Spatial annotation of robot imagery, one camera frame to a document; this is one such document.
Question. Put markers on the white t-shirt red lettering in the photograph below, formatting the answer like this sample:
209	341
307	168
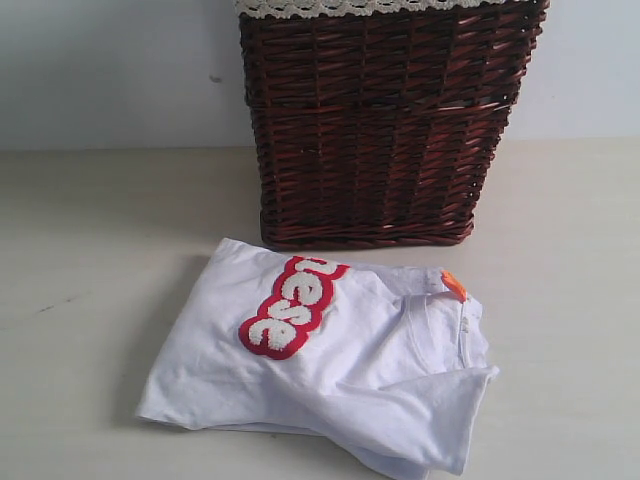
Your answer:
383	361

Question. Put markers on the dark brown wicker basket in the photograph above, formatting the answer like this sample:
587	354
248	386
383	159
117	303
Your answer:
376	131

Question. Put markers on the white lace fabric trim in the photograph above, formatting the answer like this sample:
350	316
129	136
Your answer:
285	9

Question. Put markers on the orange shirt neck label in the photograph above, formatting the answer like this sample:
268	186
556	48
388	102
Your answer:
454	286

